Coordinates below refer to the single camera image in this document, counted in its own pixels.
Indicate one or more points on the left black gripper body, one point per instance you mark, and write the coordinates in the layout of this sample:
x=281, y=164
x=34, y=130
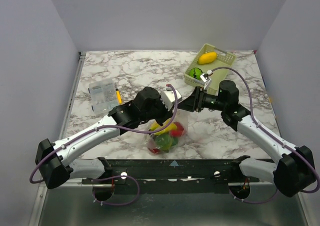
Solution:
x=157, y=111

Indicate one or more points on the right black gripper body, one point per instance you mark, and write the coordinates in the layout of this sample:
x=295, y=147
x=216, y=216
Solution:
x=197, y=99

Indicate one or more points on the red toy chili pepper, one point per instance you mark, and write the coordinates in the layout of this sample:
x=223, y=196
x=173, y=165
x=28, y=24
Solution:
x=179, y=131

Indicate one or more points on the clear zip top bag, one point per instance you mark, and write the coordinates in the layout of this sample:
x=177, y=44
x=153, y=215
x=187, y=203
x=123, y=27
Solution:
x=181, y=117

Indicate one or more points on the green toy bell pepper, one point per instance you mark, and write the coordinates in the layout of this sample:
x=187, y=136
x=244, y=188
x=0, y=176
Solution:
x=163, y=142

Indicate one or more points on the red toy bell pepper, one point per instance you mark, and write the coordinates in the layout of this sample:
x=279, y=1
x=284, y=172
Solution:
x=155, y=150

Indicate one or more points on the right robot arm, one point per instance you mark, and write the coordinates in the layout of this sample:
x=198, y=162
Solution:
x=292, y=168

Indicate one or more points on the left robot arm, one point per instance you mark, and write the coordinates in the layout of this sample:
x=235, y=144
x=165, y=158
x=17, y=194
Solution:
x=55, y=160

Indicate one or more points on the cream plastic basket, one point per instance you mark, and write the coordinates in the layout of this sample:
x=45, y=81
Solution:
x=224, y=59

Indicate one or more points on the yellow toy lemon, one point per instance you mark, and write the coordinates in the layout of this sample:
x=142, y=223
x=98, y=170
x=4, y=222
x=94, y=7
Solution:
x=207, y=58

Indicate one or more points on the clear plastic screw box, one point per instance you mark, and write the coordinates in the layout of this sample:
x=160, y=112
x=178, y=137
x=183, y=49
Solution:
x=103, y=96

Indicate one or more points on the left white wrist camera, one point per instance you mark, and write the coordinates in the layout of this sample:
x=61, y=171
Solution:
x=168, y=98

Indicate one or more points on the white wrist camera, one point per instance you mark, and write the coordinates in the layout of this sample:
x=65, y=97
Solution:
x=168, y=98
x=205, y=77

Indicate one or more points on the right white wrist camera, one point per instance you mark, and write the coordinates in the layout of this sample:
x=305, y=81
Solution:
x=205, y=77

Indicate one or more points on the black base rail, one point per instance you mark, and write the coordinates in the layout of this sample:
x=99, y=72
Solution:
x=169, y=176

